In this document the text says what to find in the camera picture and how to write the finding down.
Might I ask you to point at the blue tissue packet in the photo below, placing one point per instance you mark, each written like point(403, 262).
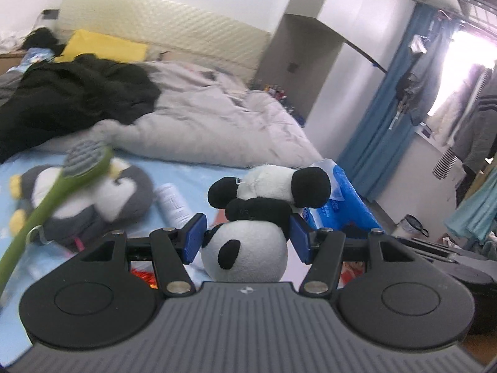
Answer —
point(341, 198)

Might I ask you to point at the brown bedside cabinet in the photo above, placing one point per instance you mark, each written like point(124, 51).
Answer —
point(9, 62)

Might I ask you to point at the white and grey wardrobe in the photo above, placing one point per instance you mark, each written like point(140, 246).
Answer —
point(349, 85)

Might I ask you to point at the blue star-print bed sheet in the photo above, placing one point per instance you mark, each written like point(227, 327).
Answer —
point(23, 163)

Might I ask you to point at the black fluffy cloth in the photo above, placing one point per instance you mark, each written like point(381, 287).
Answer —
point(42, 39)

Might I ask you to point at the white trash bin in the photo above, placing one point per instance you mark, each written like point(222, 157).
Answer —
point(411, 225)

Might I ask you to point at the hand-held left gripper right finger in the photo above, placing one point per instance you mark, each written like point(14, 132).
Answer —
point(298, 241)

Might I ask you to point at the grey hanging jacket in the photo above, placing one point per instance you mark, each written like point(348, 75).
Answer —
point(477, 124)

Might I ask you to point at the black clothing pile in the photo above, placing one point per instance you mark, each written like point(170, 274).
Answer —
point(77, 97)

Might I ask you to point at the grey penguin plush toy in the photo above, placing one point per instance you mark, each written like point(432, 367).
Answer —
point(128, 194)

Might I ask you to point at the panda plush toy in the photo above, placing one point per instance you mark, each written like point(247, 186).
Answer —
point(252, 248)

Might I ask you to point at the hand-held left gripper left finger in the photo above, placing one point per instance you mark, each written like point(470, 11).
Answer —
point(194, 239)

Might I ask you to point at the blue curtain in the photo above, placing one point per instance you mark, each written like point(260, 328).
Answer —
point(372, 132)

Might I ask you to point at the striped knit sweater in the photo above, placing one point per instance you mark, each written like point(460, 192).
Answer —
point(444, 165)

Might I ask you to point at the white cloth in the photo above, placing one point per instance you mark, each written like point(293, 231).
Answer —
point(9, 40)

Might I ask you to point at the white spray bottle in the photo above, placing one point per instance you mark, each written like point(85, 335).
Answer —
point(171, 202)

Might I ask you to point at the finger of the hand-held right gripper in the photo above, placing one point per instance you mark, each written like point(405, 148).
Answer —
point(427, 250)

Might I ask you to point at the yellow pillow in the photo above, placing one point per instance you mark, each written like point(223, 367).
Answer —
point(101, 44)

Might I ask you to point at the teal hanging garment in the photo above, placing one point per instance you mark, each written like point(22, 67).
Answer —
point(477, 209)

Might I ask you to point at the wall power socket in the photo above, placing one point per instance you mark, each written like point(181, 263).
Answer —
point(50, 14)

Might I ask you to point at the grey duvet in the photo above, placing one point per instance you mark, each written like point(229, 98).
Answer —
point(213, 124)

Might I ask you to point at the white hanging coat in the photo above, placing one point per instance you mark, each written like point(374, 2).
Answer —
point(446, 116)

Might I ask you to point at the row of cosmetic bottles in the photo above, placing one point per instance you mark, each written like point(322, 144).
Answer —
point(273, 89)

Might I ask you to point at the cream padded headboard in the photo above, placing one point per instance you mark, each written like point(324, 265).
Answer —
point(174, 23)

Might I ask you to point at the red snack packet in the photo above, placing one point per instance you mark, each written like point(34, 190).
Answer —
point(143, 278)

